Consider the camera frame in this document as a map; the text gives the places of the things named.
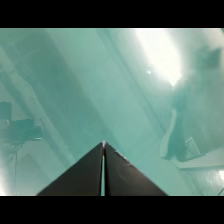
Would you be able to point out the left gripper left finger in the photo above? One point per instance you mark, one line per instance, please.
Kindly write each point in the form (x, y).
(85, 176)

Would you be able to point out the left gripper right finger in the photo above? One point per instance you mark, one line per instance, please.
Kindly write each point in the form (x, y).
(128, 178)

